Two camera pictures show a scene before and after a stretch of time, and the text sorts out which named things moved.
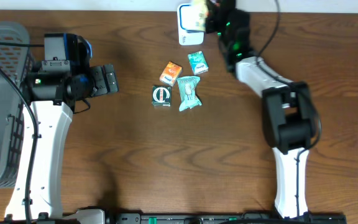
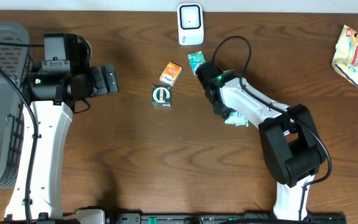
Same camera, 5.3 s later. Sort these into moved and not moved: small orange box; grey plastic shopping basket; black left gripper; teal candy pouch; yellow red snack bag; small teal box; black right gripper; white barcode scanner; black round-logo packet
Moved: yellow red snack bag; teal candy pouch; black right gripper
Not moved: black round-logo packet; small orange box; small teal box; white barcode scanner; grey plastic shopping basket; black left gripper
